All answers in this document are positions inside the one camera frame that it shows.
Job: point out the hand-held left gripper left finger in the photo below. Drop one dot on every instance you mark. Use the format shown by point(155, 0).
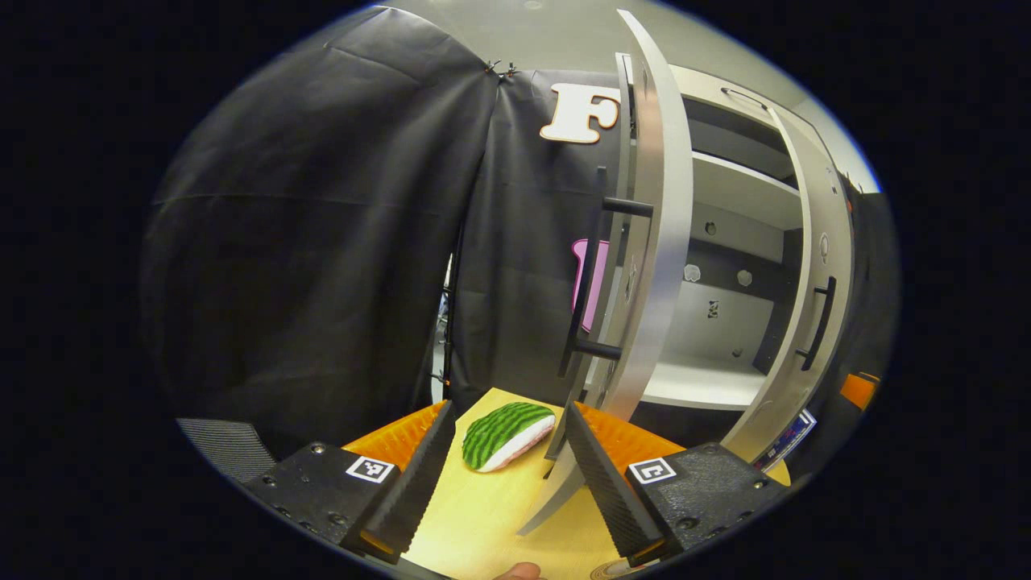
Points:
point(415, 483)

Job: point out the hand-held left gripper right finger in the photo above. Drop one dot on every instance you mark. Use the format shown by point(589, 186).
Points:
point(608, 491)

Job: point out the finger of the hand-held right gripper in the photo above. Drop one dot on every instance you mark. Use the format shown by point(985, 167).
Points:
point(858, 391)

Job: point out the round wooden coaster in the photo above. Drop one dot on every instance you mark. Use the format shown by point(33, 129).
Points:
point(612, 572)

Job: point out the white cabinet door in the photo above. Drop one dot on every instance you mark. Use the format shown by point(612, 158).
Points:
point(813, 225)
point(664, 242)

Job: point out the white cabinet shelf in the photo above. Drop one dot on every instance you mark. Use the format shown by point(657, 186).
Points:
point(741, 189)

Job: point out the white cabinet drawer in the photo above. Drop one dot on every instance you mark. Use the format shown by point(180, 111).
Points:
point(709, 89)

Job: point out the green striped watermelon slice toy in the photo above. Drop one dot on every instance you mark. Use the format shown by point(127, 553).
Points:
point(503, 431)

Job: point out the black backdrop cloth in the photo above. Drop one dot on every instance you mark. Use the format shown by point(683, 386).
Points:
point(322, 242)
point(874, 266)

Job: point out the grey mesh panel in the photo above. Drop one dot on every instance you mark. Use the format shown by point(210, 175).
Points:
point(229, 447)

